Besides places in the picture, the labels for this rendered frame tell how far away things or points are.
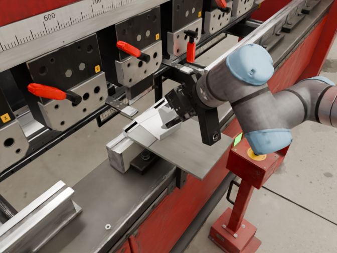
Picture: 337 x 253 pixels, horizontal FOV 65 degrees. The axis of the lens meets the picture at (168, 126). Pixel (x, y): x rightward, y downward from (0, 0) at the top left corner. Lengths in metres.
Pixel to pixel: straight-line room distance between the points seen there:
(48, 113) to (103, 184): 0.37
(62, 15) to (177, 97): 0.29
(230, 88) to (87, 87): 0.29
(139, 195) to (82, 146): 1.48
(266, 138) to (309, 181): 1.69
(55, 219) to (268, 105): 0.58
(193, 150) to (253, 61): 0.36
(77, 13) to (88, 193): 0.52
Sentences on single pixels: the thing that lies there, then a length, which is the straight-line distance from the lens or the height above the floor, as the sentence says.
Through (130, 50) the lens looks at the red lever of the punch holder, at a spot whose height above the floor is 1.29.
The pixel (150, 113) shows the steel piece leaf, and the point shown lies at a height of 1.00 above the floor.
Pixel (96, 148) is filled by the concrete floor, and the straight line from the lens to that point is 2.20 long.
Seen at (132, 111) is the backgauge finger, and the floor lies 1.01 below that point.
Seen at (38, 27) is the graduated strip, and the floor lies 1.38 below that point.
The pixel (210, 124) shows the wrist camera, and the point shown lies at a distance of 0.63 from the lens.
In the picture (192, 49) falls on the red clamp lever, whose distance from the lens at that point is 0.81.
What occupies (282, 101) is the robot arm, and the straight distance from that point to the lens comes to 0.53.
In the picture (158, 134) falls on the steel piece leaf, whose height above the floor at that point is 1.00.
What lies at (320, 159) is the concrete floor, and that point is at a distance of 2.36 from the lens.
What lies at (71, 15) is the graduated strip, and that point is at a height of 1.38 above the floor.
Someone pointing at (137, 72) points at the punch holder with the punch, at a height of 1.21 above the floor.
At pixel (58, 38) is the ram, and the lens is 0.52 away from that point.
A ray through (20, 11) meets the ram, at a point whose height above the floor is 1.41.
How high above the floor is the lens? 1.55
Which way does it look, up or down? 42 degrees down
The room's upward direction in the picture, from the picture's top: straight up
